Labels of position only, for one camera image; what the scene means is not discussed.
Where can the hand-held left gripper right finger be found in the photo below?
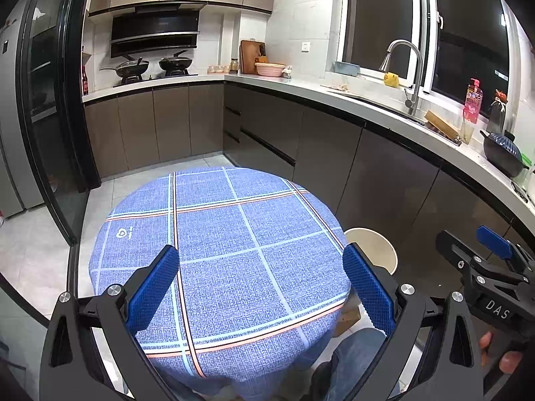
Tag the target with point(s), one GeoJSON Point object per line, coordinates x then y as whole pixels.
{"type": "Point", "coordinates": [370, 288]}

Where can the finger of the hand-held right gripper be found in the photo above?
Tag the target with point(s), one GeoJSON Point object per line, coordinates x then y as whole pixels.
{"type": "Point", "coordinates": [495, 240]}
{"type": "Point", "coordinates": [455, 250]}

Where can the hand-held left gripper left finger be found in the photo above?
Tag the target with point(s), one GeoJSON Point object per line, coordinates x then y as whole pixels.
{"type": "Point", "coordinates": [154, 288]}

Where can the cream plastic bin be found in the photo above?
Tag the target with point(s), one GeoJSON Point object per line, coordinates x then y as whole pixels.
{"type": "Point", "coordinates": [376, 250]}

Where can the person's right hand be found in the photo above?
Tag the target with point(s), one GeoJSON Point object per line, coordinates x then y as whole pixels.
{"type": "Point", "coordinates": [510, 362]}

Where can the person's right leg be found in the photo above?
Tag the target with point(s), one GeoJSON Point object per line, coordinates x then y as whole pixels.
{"type": "Point", "coordinates": [359, 363]}

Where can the black pot with blue lid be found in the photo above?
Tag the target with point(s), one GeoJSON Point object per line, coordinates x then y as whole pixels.
{"type": "Point", "coordinates": [503, 152]}

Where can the blue plaid tablecloth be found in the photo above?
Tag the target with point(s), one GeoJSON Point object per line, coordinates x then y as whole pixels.
{"type": "Point", "coordinates": [250, 267]}

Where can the clear glass cup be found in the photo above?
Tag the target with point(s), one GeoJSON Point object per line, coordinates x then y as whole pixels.
{"type": "Point", "coordinates": [467, 133]}

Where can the dark bottle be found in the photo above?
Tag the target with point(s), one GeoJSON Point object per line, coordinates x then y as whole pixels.
{"type": "Point", "coordinates": [496, 115]}

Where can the pink detergent bottle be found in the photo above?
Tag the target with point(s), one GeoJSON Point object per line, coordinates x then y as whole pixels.
{"type": "Point", "coordinates": [472, 104]}

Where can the brown lower cabinets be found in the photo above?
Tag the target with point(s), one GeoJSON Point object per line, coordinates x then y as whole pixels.
{"type": "Point", "coordinates": [167, 121]}

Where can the steel kitchen faucet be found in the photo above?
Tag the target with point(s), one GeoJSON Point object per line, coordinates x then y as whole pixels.
{"type": "Point", "coordinates": [416, 79]}

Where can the yellow duck holder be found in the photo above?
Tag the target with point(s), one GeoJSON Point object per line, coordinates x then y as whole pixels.
{"type": "Point", "coordinates": [391, 80]}

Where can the silver refrigerator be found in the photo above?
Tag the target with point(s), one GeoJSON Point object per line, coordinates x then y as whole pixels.
{"type": "Point", "coordinates": [12, 133]}

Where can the gas stove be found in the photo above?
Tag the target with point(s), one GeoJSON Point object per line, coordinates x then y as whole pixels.
{"type": "Point", "coordinates": [154, 77]}

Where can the black framed glass door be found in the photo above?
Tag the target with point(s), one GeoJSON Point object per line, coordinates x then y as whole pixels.
{"type": "Point", "coordinates": [77, 92]}

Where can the white kitchen countertop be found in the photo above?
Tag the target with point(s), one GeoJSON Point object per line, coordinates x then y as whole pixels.
{"type": "Point", "coordinates": [301, 85]}

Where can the red sauce bottle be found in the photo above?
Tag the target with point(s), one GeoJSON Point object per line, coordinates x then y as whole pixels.
{"type": "Point", "coordinates": [85, 83]}

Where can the black wok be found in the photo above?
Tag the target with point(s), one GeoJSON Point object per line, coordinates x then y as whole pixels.
{"type": "Point", "coordinates": [175, 63]}
{"type": "Point", "coordinates": [131, 68]}

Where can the tall glass jar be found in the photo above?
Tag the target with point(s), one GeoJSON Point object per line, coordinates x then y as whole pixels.
{"type": "Point", "coordinates": [234, 65]}

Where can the pink basket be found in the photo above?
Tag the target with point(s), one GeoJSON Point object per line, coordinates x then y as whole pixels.
{"type": "Point", "coordinates": [269, 70]}

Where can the white framed window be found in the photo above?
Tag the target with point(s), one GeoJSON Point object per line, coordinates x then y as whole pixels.
{"type": "Point", "coordinates": [384, 12]}

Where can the wooden cutting board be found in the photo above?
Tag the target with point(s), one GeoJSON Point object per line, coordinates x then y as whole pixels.
{"type": "Point", "coordinates": [248, 52]}

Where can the black range hood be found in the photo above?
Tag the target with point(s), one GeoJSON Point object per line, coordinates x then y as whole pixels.
{"type": "Point", "coordinates": [154, 31]}

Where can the white wall socket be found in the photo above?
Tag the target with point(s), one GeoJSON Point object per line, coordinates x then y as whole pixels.
{"type": "Point", "coordinates": [306, 46]}

